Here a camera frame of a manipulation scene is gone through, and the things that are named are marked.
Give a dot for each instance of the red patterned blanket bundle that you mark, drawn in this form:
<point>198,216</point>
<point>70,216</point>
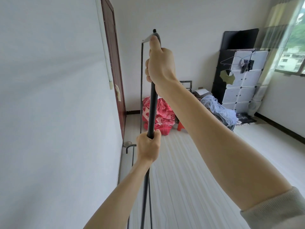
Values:
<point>163,116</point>

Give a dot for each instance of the black flat board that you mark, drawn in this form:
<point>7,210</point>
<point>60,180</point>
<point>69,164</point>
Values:
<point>238,39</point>

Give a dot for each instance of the black and white cube wardrobe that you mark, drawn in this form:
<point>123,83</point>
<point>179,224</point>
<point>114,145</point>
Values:
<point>245,92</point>

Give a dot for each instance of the person's right hand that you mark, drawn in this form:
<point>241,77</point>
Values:
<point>163,66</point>

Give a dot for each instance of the person's right thumb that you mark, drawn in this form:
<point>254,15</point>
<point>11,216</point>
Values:
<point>155,44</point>

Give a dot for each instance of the dark hanging garment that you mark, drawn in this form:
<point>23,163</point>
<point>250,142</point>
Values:
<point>245,65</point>

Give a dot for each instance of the beige sweater sleeve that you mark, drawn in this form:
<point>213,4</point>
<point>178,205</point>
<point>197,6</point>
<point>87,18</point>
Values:
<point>278,212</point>

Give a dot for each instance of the olive green hanging cloth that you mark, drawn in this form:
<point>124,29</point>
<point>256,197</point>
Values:
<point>227,77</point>

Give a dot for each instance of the pile of blue clothes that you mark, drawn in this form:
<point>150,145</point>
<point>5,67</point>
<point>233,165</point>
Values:
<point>222,112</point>

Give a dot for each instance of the sheer light curtain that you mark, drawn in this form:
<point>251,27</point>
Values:
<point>271,33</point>

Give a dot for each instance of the black floor mat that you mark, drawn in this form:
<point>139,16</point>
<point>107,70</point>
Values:
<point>245,119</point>

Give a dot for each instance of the person's left forearm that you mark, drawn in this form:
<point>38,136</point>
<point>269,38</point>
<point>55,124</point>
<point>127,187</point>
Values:
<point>119,200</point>

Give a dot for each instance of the person's right forearm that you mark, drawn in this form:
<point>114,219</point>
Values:
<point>214,143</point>

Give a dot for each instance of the person's left hand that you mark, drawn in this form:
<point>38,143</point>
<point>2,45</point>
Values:
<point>147,149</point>

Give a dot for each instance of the window with frame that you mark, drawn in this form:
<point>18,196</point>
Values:
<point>292,52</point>

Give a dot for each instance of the brown wooden door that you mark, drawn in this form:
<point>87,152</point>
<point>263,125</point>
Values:
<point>114,59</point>

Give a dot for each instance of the cardboard box with paper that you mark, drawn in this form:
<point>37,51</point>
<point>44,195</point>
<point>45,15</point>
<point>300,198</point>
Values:
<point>202,92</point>

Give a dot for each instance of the black metal clothes rack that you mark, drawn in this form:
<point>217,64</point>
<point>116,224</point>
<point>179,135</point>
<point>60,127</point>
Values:
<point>152,109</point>

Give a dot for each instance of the red plastic stool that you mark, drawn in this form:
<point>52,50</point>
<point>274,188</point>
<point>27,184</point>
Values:
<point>181,126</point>

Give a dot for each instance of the person's left thumb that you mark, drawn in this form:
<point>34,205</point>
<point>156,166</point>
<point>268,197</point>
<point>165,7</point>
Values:
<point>157,137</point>

